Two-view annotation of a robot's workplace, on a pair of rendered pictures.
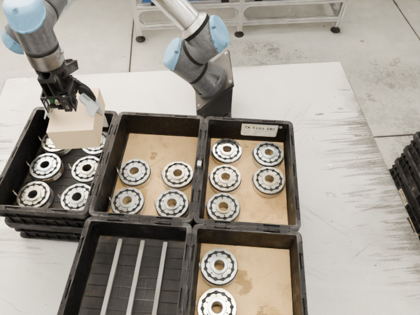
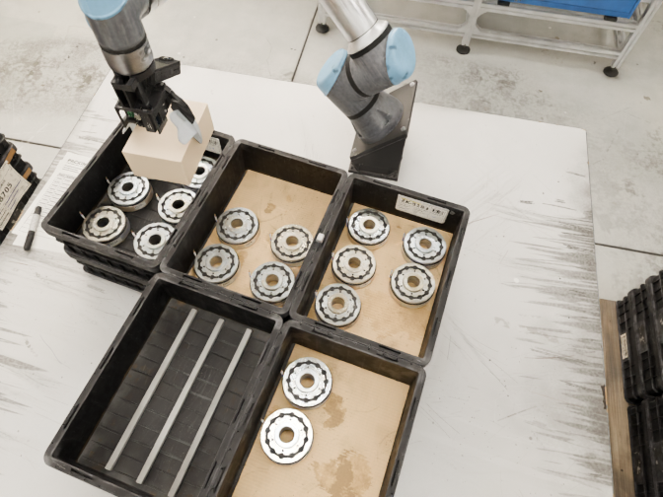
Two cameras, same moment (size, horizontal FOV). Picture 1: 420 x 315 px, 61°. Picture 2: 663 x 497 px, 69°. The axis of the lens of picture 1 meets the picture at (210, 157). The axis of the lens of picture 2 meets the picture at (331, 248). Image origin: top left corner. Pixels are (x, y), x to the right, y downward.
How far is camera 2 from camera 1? 0.16 m
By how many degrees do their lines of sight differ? 10
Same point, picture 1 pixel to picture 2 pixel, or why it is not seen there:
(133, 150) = (246, 194)
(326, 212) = (486, 346)
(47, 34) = (127, 24)
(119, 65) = (283, 60)
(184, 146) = (315, 205)
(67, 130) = (148, 156)
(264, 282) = (360, 419)
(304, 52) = (552, 96)
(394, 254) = (564, 430)
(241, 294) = (326, 425)
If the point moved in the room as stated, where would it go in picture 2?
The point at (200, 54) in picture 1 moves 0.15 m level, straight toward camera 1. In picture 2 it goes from (367, 82) to (353, 126)
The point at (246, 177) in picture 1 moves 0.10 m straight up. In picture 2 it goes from (385, 269) to (390, 249)
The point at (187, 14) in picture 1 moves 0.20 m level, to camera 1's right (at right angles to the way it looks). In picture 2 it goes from (359, 20) to (447, 37)
